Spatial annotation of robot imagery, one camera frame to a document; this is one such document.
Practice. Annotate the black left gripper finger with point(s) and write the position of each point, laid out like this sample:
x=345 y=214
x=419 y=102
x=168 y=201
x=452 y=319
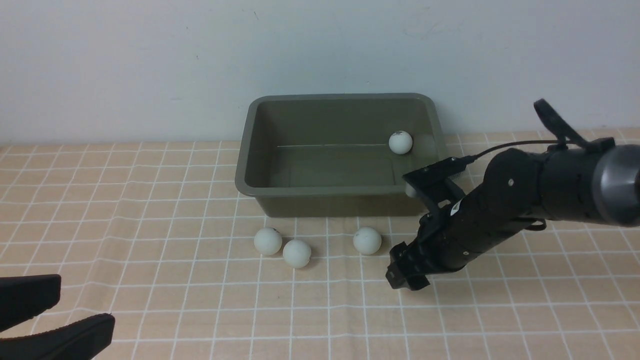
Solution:
x=25 y=297
x=81 y=340

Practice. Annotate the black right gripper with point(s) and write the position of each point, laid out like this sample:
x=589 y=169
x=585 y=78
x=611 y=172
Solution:
x=452 y=234

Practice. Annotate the white ball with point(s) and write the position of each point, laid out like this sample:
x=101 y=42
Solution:
x=268 y=241
x=296 y=254
x=400 y=142
x=367 y=241

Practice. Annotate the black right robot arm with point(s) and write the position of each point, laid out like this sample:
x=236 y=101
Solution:
x=594 y=185

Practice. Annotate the checkered beige tablecloth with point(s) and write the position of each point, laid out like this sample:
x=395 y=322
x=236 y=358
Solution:
x=156 y=234

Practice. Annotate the olive green plastic bin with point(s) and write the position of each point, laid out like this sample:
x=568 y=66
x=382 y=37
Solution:
x=327 y=155

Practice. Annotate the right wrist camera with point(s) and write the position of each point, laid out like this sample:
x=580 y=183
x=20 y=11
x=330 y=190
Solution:
x=436 y=181

